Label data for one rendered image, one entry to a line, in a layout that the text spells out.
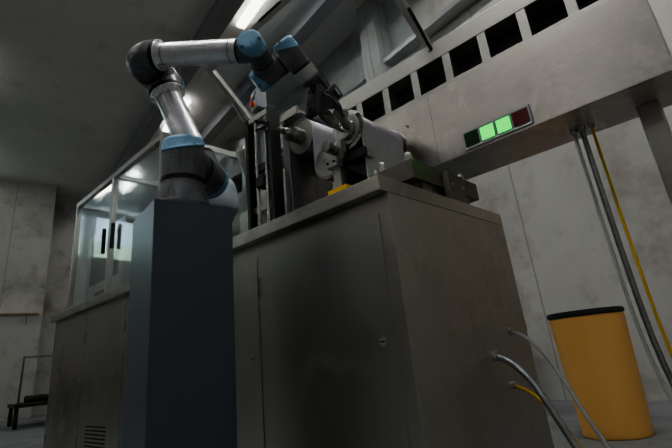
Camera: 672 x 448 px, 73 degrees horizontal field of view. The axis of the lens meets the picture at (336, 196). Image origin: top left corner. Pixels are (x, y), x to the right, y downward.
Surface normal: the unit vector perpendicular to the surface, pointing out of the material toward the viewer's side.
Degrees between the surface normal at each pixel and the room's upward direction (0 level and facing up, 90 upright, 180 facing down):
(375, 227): 90
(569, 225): 90
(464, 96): 90
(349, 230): 90
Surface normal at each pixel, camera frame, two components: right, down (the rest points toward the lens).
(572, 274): -0.80, -0.12
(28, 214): 0.59, -0.33
